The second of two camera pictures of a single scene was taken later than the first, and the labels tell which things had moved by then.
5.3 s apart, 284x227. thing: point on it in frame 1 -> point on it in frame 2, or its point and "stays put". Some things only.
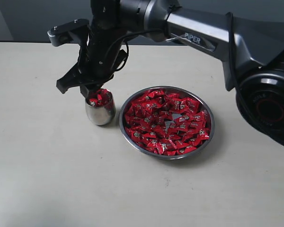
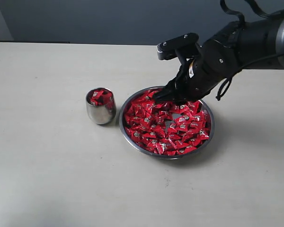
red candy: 204,134 stays put
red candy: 138,109 stays put
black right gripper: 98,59 -> 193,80
